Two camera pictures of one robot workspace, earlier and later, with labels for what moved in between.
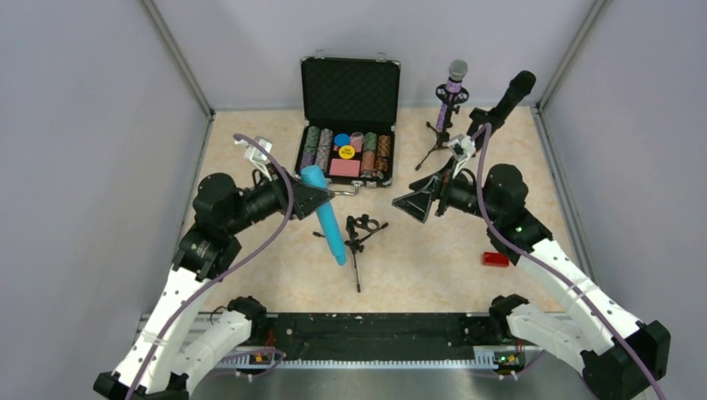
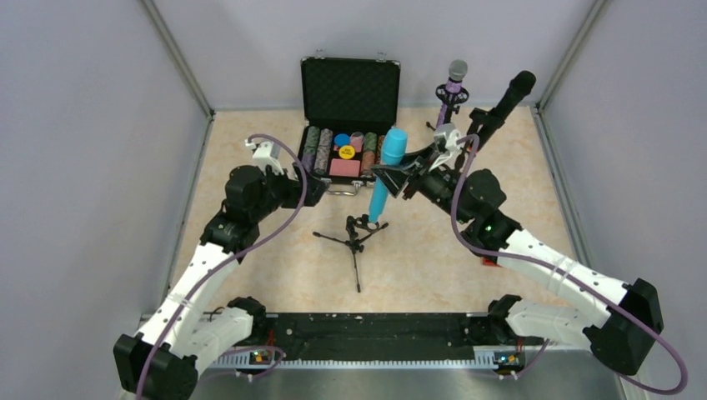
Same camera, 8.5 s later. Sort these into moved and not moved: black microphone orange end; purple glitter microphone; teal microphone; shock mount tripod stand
Moved: teal microphone
Not moved: purple glitter microphone; black microphone orange end; shock mount tripod stand
